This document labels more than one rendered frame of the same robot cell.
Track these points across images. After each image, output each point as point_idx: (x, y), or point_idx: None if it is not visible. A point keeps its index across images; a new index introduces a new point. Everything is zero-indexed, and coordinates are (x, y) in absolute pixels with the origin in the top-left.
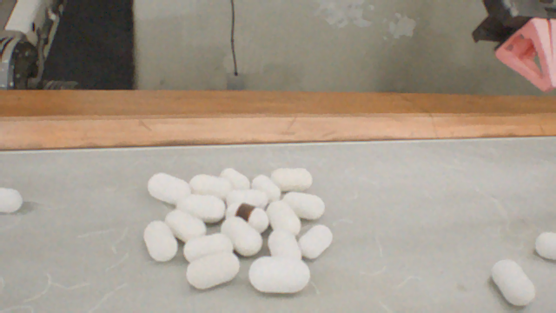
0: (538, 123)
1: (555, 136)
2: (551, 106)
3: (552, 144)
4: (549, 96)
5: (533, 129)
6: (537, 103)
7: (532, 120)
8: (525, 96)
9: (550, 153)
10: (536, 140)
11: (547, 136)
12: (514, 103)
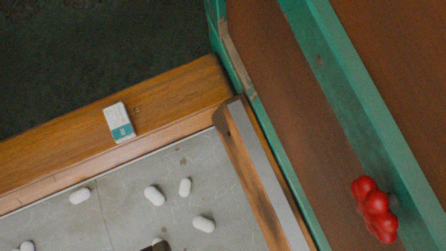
0: (14, 198)
1: (34, 203)
2: (44, 156)
3: (22, 222)
4: (64, 117)
5: (11, 205)
6: (34, 151)
7: (8, 198)
8: (31, 135)
9: (8, 244)
10: (12, 216)
11: (27, 204)
12: (7, 163)
